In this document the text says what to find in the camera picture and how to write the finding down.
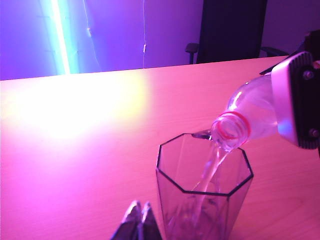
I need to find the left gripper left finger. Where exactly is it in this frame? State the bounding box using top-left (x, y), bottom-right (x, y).
top-left (109, 199), bottom-right (143, 240)

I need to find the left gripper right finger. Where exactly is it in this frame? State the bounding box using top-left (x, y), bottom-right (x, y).
top-left (138, 201), bottom-right (163, 240)

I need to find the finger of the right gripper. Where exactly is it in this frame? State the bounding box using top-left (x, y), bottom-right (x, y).
top-left (271, 51), bottom-right (320, 150)
top-left (303, 29), bottom-right (320, 61)

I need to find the clear water bottle red label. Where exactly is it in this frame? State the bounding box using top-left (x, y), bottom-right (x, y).
top-left (211, 73), bottom-right (280, 153)

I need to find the transparent faceted plastic mug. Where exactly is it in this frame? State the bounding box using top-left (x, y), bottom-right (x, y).
top-left (155, 129), bottom-right (255, 240)

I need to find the black office chair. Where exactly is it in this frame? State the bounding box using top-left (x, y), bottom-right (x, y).
top-left (184, 0), bottom-right (290, 65)

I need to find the vertical glowing light strip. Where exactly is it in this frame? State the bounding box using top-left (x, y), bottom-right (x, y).
top-left (49, 0), bottom-right (73, 75)

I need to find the thin hanging cable with switch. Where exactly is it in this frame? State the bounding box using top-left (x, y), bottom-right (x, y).
top-left (83, 0), bottom-right (101, 71)
top-left (142, 0), bottom-right (147, 69)

